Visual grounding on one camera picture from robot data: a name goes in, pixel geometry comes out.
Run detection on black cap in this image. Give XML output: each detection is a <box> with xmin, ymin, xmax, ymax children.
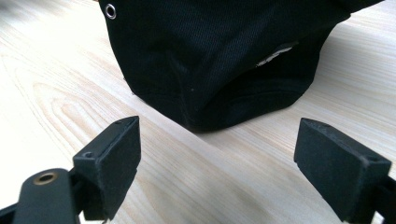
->
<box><xmin>98</xmin><ymin>0</ymin><xmax>385</xmax><ymax>133</ymax></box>

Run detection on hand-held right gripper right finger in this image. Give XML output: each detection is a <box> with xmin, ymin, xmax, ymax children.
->
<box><xmin>293</xmin><ymin>117</ymin><xmax>392</xmax><ymax>224</ymax></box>

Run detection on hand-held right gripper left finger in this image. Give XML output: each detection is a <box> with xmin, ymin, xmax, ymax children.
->
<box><xmin>72</xmin><ymin>116</ymin><xmax>142</xmax><ymax>221</ymax></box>

